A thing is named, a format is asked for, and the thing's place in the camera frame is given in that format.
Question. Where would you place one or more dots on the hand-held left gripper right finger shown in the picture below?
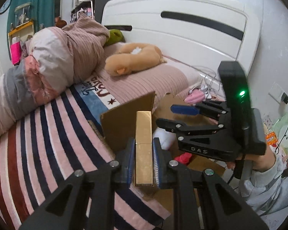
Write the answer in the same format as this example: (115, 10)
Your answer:
(156, 163)

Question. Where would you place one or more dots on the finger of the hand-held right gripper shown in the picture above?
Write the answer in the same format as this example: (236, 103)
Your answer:
(172, 124)
(182, 109)

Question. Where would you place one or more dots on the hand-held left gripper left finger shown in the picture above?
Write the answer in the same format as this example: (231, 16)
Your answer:
(132, 158)

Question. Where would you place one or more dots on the gold rectangular box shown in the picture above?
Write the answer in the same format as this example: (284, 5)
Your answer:
(144, 136)

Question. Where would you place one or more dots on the brown cardboard box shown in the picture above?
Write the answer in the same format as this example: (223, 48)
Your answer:
(120, 124)

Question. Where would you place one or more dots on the person's right forearm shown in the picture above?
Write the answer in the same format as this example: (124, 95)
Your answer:
(261, 189)

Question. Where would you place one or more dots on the person's right hand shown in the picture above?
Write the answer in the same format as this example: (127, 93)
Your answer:
(266, 159)

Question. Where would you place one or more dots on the pink cloth item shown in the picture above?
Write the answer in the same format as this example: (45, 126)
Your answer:
(194, 97)

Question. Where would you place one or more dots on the pink ribbed pillow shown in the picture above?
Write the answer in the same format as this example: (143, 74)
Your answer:
(146, 83)

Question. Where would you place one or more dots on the orange snack packet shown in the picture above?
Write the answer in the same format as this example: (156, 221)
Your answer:
(271, 139)

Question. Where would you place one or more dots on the white bed headboard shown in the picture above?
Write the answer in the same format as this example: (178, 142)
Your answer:
(182, 40)

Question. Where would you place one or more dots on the tan plush toy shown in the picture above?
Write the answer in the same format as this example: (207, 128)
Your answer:
(134, 57)

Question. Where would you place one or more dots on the green plush toy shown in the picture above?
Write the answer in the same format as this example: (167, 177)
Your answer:
(115, 37)

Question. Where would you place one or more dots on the pink grey striped duvet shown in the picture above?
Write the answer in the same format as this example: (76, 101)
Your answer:
(50, 60)

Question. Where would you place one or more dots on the bright pink bag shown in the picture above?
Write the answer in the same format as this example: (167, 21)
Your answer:
(15, 52)

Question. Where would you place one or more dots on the yellow shelf unit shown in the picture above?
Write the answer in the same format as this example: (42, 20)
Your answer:
(21, 27)

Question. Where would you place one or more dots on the teal curtain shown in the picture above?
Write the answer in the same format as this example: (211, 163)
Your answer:
(42, 2)

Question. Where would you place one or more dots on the glass display case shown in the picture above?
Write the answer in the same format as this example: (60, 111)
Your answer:
(22, 14)

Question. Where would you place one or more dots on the wall socket with charger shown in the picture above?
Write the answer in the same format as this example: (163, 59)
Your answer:
(279, 93)

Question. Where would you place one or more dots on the round wall clock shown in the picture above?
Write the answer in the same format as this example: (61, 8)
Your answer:
(5, 5)

